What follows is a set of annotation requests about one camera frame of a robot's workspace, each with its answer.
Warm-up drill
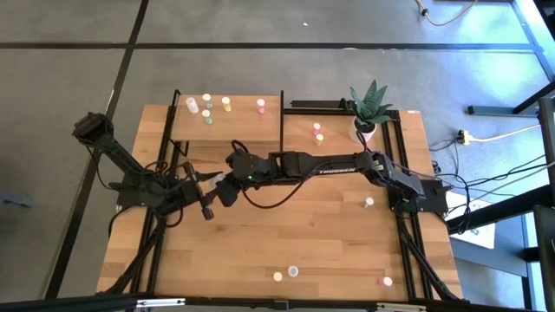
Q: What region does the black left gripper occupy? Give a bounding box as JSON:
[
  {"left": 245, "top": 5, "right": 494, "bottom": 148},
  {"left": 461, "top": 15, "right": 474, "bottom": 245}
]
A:
[{"left": 171, "top": 160, "right": 224, "bottom": 220}]

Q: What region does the black beam with silver brackets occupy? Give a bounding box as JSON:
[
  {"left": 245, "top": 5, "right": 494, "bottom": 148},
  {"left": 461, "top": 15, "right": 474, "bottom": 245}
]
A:
[{"left": 0, "top": 293, "right": 555, "bottom": 312}]

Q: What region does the black floor cable bundle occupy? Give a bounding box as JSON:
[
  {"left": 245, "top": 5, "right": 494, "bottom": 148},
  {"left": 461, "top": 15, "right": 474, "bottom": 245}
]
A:
[{"left": 428, "top": 138, "right": 555, "bottom": 235}]

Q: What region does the small dark floor object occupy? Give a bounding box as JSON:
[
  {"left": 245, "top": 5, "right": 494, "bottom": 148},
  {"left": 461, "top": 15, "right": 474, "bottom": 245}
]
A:
[{"left": 2, "top": 198, "right": 31, "bottom": 210}]

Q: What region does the black right arm cable loop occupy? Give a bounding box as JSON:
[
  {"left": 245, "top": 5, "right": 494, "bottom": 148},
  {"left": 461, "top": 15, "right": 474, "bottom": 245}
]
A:
[{"left": 240, "top": 162, "right": 330, "bottom": 210}]

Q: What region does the white power cord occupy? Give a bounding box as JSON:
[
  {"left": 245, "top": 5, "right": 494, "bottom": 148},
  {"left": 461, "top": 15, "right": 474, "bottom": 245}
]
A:
[{"left": 470, "top": 124, "right": 542, "bottom": 144}]

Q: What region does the grey metal floor bar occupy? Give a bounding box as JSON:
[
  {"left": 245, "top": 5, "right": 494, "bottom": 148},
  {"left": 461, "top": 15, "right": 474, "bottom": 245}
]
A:
[{"left": 467, "top": 105, "right": 541, "bottom": 118}]

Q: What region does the white paper sheet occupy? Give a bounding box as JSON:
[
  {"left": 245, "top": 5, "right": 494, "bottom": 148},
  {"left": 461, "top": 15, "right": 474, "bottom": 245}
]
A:
[{"left": 445, "top": 190, "right": 498, "bottom": 250}]

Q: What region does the green succulent in white pot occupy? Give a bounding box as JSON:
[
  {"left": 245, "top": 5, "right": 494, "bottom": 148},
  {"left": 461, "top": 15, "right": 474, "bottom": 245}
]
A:
[{"left": 348, "top": 79, "right": 395, "bottom": 145}]

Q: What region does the black aluminium frame crossbar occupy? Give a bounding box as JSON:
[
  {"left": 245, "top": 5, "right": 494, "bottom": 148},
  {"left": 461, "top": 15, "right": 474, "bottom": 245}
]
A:
[{"left": 284, "top": 99, "right": 400, "bottom": 117}]

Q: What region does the beige floor cable black plug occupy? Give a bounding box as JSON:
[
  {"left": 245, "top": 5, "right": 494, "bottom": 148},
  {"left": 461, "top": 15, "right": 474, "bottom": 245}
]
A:
[{"left": 415, "top": 0, "right": 480, "bottom": 27}]

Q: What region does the wooden shelf with black frame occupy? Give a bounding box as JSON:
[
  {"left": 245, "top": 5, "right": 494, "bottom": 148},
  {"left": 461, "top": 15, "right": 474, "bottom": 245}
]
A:
[{"left": 166, "top": 89, "right": 285, "bottom": 159}]

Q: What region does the black desk frame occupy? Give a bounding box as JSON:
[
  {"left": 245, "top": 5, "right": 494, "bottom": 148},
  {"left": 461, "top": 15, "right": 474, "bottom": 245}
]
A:
[{"left": 446, "top": 81, "right": 555, "bottom": 312}]

